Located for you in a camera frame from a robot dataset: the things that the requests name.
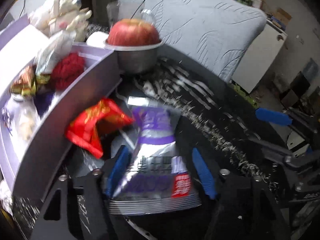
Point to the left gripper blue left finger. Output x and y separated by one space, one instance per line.
115 174

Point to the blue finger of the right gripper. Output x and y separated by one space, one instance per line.
274 117

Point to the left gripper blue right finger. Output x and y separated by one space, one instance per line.
206 178

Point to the silver purple snack packet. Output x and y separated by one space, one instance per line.
157 179

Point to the red snack packet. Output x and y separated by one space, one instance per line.
101 119

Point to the red fluffy scrunchie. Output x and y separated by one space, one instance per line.
67 71

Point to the clear plastic pillow bag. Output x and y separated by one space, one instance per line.
20 117

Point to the brown gold snack bag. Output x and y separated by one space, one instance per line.
27 83

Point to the white patterned snack bag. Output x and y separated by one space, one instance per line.
57 48

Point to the white cabinet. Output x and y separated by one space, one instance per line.
259 57

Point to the light blue leaf cushion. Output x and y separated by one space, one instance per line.
215 33

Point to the metal bowl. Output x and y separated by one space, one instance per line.
135 59

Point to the red apple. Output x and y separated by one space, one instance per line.
133 33

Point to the glass mug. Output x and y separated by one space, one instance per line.
117 11

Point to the cream cartoon water bottle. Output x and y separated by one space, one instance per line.
69 16

